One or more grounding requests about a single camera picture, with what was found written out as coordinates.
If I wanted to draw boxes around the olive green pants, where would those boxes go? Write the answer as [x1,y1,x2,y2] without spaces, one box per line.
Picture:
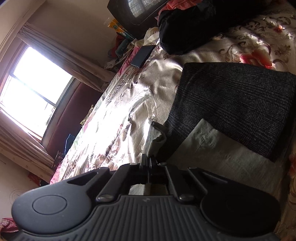
[128,119,290,197]

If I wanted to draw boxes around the dark knitted sleeve forearm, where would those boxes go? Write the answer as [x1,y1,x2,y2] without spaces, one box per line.
[157,62,295,161]

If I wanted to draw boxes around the pink cartoon quilt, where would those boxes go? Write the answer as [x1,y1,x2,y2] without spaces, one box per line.
[50,40,155,184]

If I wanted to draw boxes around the floral satin bedspread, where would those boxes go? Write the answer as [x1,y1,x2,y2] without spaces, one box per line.
[49,0,296,239]

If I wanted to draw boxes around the blue bag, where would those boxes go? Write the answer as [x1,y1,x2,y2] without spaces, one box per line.
[64,134,76,155]

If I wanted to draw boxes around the maroon window bench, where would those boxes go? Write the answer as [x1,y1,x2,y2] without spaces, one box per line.
[41,79,102,158]

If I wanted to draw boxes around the right beige curtain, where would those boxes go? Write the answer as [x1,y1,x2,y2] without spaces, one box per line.
[17,23,115,92]

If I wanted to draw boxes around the beige curtain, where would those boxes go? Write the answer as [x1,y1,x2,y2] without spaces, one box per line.
[17,23,115,92]
[0,110,54,183]

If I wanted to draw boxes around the left beige curtain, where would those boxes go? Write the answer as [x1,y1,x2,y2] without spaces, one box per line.
[0,110,54,183]

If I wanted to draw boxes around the black smartphone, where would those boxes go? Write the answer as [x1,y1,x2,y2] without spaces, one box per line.
[130,45,156,68]

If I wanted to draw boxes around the cluttered nightstand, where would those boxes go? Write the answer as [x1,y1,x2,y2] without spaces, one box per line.
[104,33,137,72]

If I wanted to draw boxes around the window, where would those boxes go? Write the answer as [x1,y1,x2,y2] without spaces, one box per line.
[1,46,74,139]

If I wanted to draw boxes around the yellow box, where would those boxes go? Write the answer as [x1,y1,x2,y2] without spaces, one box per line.
[108,19,125,35]

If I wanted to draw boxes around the dark wooden headboard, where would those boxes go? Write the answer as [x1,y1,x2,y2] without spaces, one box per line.
[107,0,167,40]

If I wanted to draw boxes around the black garment pile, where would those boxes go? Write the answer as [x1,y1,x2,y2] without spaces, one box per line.
[158,1,273,55]

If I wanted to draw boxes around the pink red clothes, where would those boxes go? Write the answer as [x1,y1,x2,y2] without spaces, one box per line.
[155,0,202,21]

